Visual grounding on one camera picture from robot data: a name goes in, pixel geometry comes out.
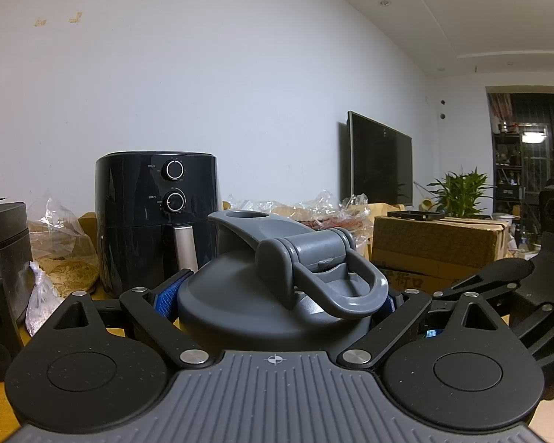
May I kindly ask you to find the cluttered metal shelf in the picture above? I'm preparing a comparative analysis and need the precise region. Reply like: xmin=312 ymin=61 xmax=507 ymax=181
xmin=492 ymin=120 xmax=523 ymax=215

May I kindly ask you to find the green potted plant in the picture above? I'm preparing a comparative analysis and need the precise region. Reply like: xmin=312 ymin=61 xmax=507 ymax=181
xmin=427 ymin=166 xmax=495 ymax=219

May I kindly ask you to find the clear shaker bottle grey lid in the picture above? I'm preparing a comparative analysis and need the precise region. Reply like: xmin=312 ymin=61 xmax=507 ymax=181
xmin=176 ymin=210 xmax=391 ymax=356

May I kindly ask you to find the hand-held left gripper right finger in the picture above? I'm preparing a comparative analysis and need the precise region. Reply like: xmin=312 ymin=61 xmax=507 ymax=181
xmin=336 ymin=288 xmax=504 ymax=371

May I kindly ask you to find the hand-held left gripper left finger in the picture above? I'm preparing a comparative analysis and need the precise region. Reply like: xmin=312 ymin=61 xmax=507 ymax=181
xmin=51 ymin=269 xmax=215 ymax=371

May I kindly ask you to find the plastic bag with brown contents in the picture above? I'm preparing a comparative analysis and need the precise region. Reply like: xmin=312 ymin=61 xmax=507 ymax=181
xmin=27 ymin=196 xmax=100 ymax=298

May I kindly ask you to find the clear plastic bag with food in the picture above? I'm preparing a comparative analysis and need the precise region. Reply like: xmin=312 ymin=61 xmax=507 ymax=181
xmin=226 ymin=189 xmax=375 ymax=259

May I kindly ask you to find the silver rice cooker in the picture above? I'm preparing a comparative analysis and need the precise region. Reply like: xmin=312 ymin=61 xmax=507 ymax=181
xmin=0 ymin=200 xmax=34 ymax=308

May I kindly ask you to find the flat screen television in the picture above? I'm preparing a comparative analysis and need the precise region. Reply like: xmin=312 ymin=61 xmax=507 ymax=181
xmin=347 ymin=111 xmax=414 ymax=207

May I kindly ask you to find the small bag of white grains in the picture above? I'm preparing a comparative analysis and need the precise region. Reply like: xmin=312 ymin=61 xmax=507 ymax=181
xmin=25 ymin=262 xmax=65 ymax=337

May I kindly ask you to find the dark blue air fryer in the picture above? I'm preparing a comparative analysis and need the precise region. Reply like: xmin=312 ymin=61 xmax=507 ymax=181
xmin=95 ymin=151 xmax=222 ymax=300

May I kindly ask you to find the black box device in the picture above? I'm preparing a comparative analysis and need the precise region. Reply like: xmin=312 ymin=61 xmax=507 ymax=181
xmin=0 ymin=279 xmax=26 ymax=381

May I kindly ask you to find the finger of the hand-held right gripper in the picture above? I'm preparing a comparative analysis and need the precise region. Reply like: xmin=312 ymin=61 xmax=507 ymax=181
xmin=433 ymin=257 xmax=536 ymax=302
xmin=508 ymin=302 xmax=554 ymax=370

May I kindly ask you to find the cardboard box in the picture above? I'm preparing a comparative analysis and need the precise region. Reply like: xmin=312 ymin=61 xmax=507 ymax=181
xmin=369 ymin=214 xmax=513 ymax=293

